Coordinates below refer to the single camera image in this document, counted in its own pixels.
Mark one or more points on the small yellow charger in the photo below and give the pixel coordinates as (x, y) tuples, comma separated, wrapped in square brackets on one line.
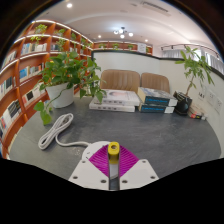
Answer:
[(113, 153)]

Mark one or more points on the ceiling air vent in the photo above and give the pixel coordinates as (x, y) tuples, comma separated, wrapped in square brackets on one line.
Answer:
[(155, 6)]

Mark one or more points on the orange bookshelf unit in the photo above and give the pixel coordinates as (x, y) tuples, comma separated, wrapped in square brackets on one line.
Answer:
[(23, 86)]

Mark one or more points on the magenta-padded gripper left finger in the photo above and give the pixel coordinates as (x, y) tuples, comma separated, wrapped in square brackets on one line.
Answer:
[(87, 173)]

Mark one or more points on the black track light rail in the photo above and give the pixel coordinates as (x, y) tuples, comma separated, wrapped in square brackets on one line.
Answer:
[(186, 46)]

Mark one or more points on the red spine book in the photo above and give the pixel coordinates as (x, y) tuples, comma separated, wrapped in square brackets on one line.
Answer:
[(196, 116)]

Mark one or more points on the dark blue thick book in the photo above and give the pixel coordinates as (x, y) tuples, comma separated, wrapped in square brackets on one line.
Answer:
[(155, 108)]

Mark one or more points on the thick white book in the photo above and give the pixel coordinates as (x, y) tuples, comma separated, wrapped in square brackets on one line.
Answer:
[(106, 107)]

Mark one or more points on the small tree in black pot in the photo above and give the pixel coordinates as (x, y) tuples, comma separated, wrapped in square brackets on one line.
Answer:
[(183, 103)]

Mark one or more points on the white curtain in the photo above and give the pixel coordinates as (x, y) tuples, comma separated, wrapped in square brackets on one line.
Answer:
[(213, 61)]

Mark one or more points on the leafy plant in white pot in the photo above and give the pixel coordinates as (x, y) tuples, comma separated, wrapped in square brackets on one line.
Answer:
[(61, 95)]

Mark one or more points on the ceiling globe chandelier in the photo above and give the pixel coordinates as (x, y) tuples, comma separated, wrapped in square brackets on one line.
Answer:
[(122, 32)]

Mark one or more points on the recessed ceiling lights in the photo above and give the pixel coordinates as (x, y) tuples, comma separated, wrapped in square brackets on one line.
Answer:
[(69, 5)]

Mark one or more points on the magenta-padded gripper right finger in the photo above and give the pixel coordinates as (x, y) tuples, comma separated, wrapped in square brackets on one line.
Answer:
[(135, 173)]

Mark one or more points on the white wall socket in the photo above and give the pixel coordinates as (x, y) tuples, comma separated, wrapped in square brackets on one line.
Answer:
[(218, 105), (210, 97)]

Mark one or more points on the clear sign stand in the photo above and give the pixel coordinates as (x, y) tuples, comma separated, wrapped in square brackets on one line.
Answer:
[(201, 92)]

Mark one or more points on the tan padded chair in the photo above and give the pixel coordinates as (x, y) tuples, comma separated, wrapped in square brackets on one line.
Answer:
[(120, 80), (155, 82)]

